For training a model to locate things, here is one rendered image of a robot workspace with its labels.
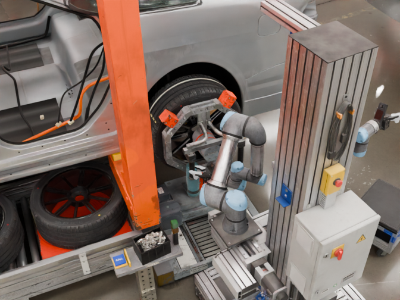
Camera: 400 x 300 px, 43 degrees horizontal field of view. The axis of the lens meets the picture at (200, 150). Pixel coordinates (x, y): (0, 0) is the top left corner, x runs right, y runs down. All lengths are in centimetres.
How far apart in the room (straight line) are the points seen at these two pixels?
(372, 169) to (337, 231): 227
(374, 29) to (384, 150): 234
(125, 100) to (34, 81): 152
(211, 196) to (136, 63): 81
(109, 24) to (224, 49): 113
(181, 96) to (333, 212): 130
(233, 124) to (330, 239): 82
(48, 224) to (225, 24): 172
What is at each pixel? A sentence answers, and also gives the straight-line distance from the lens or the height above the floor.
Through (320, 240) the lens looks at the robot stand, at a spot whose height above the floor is 123.
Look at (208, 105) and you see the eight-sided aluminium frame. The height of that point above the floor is 112.
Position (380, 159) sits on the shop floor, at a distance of 473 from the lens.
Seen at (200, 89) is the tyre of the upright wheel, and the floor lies 118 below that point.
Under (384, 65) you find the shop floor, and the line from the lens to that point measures 607.
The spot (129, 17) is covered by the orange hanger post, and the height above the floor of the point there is 196.
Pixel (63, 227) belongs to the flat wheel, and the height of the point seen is 50.
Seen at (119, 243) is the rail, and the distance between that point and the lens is 344.
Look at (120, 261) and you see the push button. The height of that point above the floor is 48.
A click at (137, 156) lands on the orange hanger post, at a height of 113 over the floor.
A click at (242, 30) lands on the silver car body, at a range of 333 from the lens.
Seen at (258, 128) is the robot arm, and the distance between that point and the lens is 271.
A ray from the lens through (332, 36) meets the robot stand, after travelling 212.
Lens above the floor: 300
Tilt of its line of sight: 41 degrees down
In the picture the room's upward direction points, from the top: 1 degrees counter-clockwise
